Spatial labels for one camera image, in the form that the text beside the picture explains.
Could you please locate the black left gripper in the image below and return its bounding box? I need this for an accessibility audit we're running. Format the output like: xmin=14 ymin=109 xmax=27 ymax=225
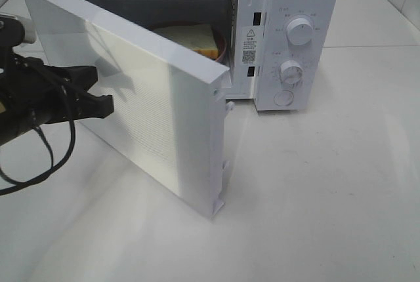
xmin=9 ymin=55 xmax=114 ymax=128

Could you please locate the white microwave door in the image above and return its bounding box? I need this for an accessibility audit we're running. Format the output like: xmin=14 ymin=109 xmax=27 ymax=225
xmin=25 ymin=0 xmax=229 ymax=217

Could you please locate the sandwich with lettuce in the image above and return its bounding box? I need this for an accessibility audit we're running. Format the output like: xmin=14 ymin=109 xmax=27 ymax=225
xmin=154 ymin=24 xmax=219 ymax=60

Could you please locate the pink plate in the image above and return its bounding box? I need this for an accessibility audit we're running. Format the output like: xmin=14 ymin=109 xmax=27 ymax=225
xmin=150 ymin=22 xmax=227 ymax=62

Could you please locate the round white door button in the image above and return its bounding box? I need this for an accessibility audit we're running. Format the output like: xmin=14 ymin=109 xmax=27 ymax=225
xmin=273 ymin=91 xmax=294 ymax=107

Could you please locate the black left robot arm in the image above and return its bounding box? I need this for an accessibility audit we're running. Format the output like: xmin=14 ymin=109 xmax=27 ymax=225
xmin=1 ymin=14 xmax=114 ymax=144

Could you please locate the white microwave oven body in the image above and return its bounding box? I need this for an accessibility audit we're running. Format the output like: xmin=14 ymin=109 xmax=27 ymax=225
xmin=86 ymin=0 xmax=336 ymax=111

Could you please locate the lower white timer knob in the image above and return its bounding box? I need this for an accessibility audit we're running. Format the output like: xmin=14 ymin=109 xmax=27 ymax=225
xmin=279 ymin=60 xmax=303 ymax=85

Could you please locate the upper white power knob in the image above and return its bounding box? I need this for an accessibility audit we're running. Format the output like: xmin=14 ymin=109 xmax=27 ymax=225
xmin=285 ymin=15 xmax=314 ymax=46

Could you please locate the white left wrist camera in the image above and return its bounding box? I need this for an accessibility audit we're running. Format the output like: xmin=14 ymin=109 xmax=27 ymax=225
xmin=1 ymin=14 xmax=36 ymax=47

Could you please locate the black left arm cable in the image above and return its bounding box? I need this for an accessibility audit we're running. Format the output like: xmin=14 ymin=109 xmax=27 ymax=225
xmin=0 ymin=55 xmax=77 ymax=196

